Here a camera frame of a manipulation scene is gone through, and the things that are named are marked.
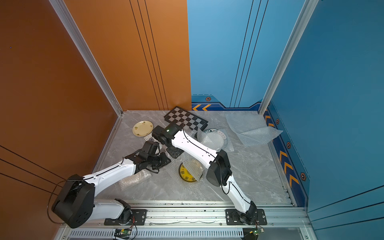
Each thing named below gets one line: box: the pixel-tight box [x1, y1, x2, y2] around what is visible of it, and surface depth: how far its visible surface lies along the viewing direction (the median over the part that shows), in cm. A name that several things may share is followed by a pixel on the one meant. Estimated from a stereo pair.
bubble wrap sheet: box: [225, 111, 283, 147], surface depth 113 cm
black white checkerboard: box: [163, 106, 209, 138], surface depth 114 cm
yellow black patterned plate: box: [178, 162, 197, 182], surface depth 88 cm
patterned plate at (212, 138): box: [197, 128, 227, 151], surface depth 104 cm
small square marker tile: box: [143, 133, 158, 143], surface depth 104 cm
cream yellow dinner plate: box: [132, 120, 154, 137], surface depth 111 cm
